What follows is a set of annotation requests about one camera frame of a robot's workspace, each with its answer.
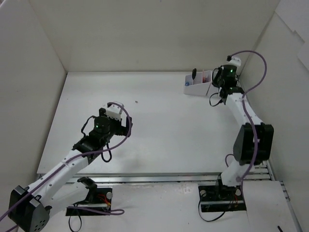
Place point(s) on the purple cap black pen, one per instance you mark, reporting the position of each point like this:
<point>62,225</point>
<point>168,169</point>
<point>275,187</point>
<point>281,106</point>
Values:
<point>204,76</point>

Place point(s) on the black handled scissors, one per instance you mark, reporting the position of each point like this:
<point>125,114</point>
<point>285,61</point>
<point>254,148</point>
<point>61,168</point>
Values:
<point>194,73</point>

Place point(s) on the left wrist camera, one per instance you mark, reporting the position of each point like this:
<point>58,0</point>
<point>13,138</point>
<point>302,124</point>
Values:
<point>114,110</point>

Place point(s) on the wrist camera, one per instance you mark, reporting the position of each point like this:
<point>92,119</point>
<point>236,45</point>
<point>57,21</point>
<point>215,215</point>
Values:
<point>114,110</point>
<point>233,60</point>

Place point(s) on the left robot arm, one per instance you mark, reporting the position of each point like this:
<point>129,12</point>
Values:
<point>31,207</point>

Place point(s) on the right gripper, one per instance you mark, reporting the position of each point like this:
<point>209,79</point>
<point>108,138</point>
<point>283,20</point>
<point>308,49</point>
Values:
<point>217,80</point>

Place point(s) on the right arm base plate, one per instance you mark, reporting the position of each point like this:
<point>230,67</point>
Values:
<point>215,198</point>

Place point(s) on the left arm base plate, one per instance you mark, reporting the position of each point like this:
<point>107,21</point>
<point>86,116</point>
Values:
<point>101,201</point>

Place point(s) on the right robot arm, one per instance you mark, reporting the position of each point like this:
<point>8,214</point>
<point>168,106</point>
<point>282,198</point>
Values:
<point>254,140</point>

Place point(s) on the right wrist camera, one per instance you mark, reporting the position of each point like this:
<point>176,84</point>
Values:
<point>233,60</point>

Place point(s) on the white desk organizer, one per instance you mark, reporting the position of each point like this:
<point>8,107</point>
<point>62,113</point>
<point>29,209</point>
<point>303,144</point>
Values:
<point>199,88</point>

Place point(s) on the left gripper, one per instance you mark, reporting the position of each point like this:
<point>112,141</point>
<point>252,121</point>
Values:
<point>124,130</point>

